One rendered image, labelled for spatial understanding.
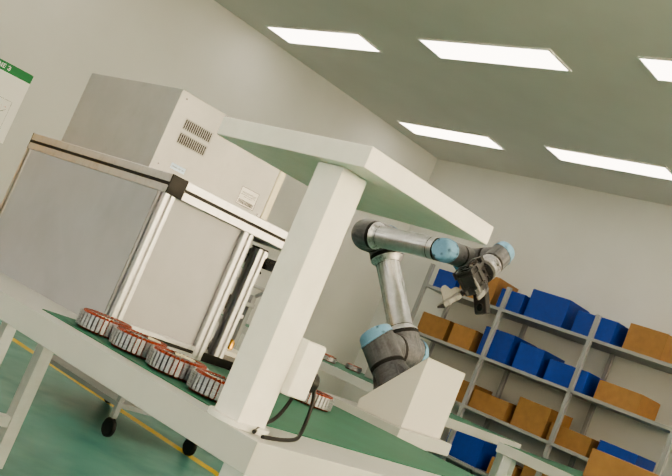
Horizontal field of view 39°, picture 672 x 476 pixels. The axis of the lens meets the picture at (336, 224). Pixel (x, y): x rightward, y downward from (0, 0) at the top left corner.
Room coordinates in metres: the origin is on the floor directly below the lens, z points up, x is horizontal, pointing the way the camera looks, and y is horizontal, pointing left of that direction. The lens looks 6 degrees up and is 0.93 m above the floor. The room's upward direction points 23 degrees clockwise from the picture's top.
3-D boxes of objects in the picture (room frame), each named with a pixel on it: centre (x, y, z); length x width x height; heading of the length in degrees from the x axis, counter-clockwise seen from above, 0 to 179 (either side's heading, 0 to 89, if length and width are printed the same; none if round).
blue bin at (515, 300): (9.32, -2.01, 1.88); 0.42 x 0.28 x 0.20; 135
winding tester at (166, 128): (2.45, 0.46, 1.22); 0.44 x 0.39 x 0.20; 45
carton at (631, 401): (8.35, -2.98, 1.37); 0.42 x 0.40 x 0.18; 45
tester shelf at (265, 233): (2.44, 0.45, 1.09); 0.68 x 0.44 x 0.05; 45
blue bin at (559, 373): (8.71, -2.61, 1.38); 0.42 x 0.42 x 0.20; 43
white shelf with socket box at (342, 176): (1.62, 0.00, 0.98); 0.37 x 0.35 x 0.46; 45
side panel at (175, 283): (2.16, 0.28, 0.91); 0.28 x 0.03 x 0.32; 135
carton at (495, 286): (9.64, -1.71, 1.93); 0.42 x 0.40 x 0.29; 47
